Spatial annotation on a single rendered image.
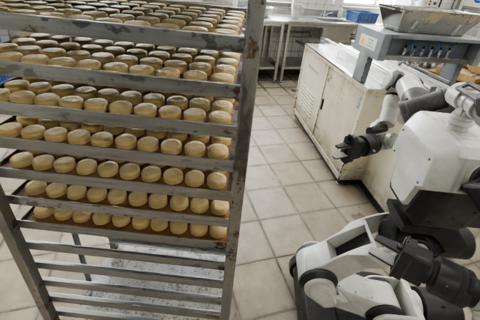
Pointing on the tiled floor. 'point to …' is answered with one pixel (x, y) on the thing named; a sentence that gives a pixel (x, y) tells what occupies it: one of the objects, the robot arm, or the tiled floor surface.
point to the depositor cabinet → (336, 108)
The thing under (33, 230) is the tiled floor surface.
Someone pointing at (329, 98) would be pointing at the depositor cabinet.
